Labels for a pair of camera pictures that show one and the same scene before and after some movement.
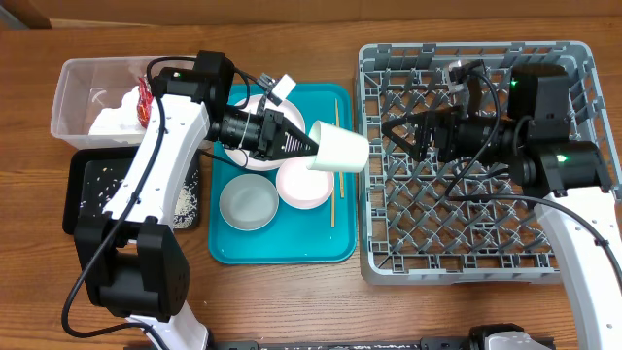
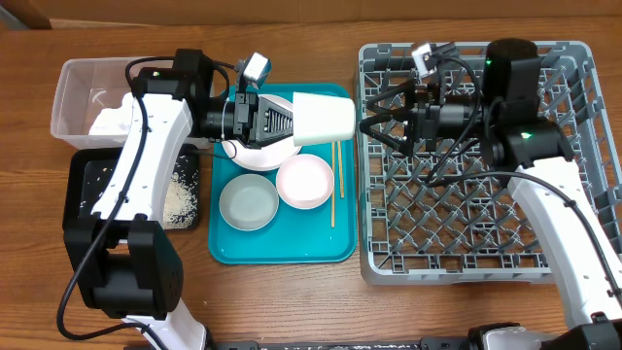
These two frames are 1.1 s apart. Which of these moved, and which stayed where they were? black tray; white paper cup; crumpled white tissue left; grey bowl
Moved: white paper cup
Stayed: crumpled white tissue left; black tray; grey bowl
